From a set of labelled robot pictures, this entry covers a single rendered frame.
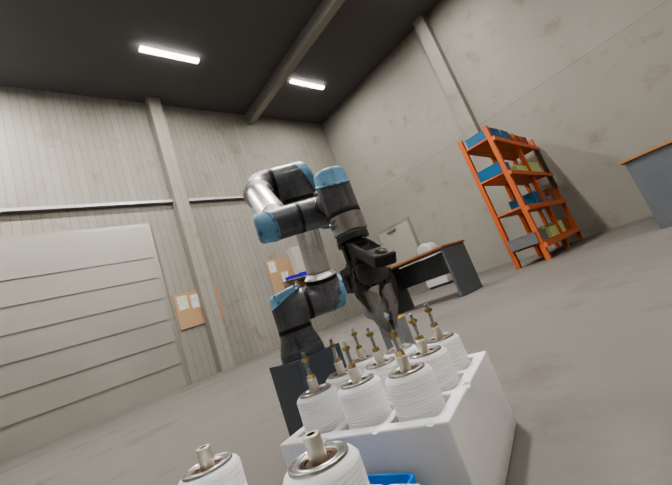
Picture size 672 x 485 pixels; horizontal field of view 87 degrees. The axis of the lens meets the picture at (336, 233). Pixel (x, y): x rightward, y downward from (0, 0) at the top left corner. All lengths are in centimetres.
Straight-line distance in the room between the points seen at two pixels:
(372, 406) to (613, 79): 859
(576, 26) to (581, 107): 159
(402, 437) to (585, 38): 897
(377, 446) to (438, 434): 12
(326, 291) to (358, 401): 53
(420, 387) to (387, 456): 13
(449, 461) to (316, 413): 29
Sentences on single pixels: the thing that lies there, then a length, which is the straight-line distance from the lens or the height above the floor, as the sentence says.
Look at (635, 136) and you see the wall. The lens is 881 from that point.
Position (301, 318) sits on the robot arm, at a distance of 121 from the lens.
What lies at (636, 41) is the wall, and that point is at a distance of 911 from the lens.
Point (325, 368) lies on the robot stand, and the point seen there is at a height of 24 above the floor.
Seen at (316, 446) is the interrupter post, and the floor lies 27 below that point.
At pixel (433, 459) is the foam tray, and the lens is 71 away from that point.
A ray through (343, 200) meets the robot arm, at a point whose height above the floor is 61.
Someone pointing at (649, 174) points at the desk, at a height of 59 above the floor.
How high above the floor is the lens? 41
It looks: 11 degrees up
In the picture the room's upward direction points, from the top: 20 degrees counter-clockwise
